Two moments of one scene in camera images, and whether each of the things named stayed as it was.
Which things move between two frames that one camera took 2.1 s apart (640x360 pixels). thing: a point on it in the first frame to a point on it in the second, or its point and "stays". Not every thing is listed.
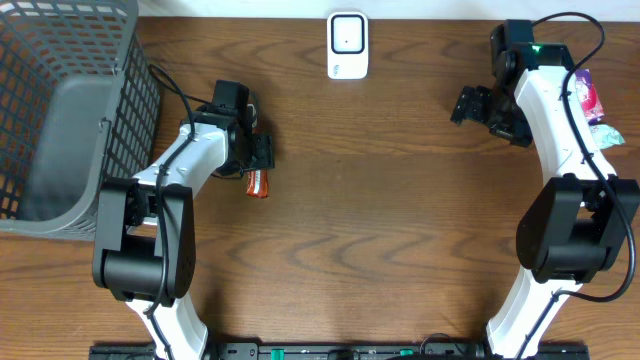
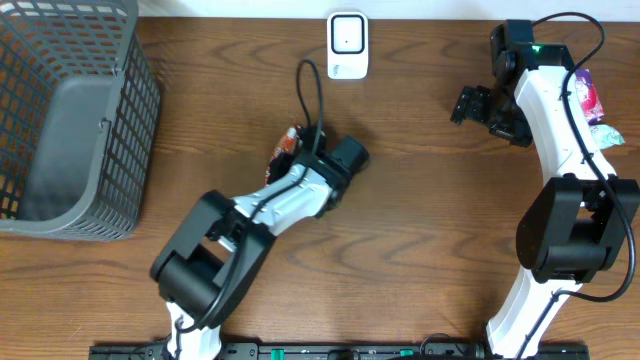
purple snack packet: x=588 y=96 stays
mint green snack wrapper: x=605 y=136 stays
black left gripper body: x=263 y=151 to x=279 y=163
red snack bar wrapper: x=257 y=183 to x=282 y=155
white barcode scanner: x=347 y=45 stays
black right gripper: x=470 y=106 stays
